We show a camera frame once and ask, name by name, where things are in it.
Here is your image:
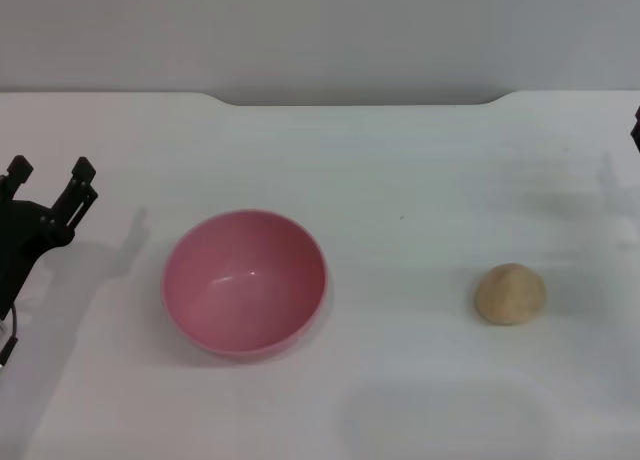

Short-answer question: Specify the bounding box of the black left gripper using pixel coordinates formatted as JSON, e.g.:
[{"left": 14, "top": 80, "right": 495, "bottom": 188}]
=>
[{"left": 0, "top": 154, "right": 100, "bottom": 322}]

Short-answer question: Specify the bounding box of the round egg yolk pastry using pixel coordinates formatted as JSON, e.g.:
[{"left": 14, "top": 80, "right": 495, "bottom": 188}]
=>
[{"left": 473, "top": 262, "right": 548, "bottom": 327}]

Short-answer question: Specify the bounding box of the pink plastic bowl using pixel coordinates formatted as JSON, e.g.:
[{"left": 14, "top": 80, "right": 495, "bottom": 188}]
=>
[{"left": 160, "top": 208, "right": 330, "bottom": 365}]

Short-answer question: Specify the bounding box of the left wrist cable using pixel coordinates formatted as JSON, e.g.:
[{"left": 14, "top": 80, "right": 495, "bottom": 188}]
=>
[{"left": 0, "top": 302, "right": 20, "bottom": 367}]

